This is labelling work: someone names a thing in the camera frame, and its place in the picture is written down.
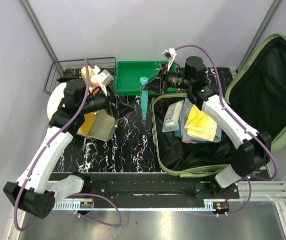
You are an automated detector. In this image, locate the white blue packet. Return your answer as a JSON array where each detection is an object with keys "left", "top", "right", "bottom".
[{"left": 162, "top": 100, "right": 184, "bottom": 133}]

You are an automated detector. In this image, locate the teal folded cloth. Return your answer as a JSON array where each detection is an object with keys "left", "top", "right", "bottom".
[{"left": 174, "top": 120, "right": 187, "bottom": 139}]

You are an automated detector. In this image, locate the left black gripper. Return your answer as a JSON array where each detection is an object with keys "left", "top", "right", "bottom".
[{"left": 79, "top": 83, "right": 135, "bottom": 120}]

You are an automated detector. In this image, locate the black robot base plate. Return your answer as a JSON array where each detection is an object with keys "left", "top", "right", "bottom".
[{"left": 50, "top": 171, "right": 241, "bottom": 201}]

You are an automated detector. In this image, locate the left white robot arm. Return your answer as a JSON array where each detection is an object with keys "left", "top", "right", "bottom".
[{"left": 3, "top": 78, "right": 134, "bottom": 219}]

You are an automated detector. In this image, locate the green plastic tray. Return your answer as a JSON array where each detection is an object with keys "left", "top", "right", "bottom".
[{"left": 114, "top": 60, "right": 167, "bottom": 96}]

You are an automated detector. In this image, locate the grey folded cloth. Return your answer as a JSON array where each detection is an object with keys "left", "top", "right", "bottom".
[{"left": 180, "top": 98, "right": 222, "bottom": 143}]

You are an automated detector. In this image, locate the green hard-shell suitcase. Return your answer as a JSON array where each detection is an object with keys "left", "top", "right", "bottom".
[{"left": 143, "top": 34, "right": 286, "bottom": 187}]

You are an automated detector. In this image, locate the white orange cylindrical container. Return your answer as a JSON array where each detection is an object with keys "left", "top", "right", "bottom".
[{"left": 46, "top": 81, "right": 88, "bottom": 137}]

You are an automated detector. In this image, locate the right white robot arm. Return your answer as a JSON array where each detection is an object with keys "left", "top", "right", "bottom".
[{"left": 141, "top": 56, "right": 272, "bottom": 198}]

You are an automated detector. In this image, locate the teal toothbrush tube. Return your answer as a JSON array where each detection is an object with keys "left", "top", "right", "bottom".
[{"left": 140, "top": 77, "right": 148, "bottom": 120}]

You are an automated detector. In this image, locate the black wire rack basket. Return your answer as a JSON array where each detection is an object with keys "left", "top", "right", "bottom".
[{"left": 44, "top": 57, "right": 117, "bottom": 96}]

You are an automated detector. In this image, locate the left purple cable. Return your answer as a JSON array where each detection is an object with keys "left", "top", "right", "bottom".
[{"left": 13, "top": 59, "right": 123, "bottom": 231}]

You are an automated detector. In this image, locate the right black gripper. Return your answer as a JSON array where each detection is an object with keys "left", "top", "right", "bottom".
[{"left": 141, "top": 63, "right": 192, "bottom": 96}]

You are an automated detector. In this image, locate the pink foam cup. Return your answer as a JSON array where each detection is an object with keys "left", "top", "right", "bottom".
[{"left": 89, "top": 74, "right": 100, "bottom": 93}]

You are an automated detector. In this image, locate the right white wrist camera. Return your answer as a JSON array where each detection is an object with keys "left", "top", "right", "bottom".
[{"left": 162, "top": 48, "right": 177, "bottom": 69}]

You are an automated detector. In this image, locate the yellow plastic bottle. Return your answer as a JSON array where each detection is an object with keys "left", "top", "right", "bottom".
[{"left": 81, "top": 66, "right": 94, "bottom": 83}]

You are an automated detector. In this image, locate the yellow towel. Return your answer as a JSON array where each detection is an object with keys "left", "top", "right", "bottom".
[{"left": 184, "top": 105, "right": 218, "bottom": 142}]

